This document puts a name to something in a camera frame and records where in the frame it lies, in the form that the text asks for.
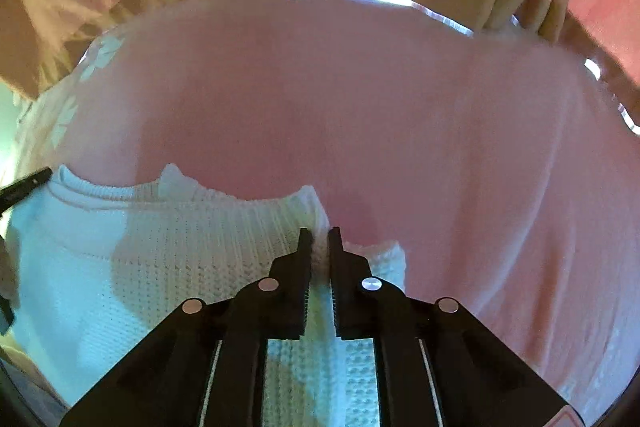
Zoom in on white red black knit sweater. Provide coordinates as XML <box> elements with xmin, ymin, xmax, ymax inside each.
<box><xmin>2</xmin><ymin>163</ymin><xmax>408</xmax><ymax>427</ymax></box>

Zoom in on pink blanket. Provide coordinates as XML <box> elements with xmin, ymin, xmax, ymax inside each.
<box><xmin>10</xmin><ymin>0</ymin><xmax>640</xmax><ymax>427</ymax></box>

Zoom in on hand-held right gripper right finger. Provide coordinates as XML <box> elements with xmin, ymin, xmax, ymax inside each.
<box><xmin>327</xmin><ymin>227</ymin><xmax>576</xmax><ymax>427</ymax></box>

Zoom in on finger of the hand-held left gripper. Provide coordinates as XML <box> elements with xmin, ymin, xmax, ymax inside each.
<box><xmin>0</xmin><ymin>293</ymin><xmax>14</xmax><ymax>336</ymax></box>
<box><xmin>0</xmin><ymin>167</ymin><xmax>53</xmax><ymax>210</ymax></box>

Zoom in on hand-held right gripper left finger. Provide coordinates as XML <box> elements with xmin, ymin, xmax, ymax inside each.
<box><xmin>60</xmin><ymin>228</ymin><xmax>313</xmax><ymax>427</ymax></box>

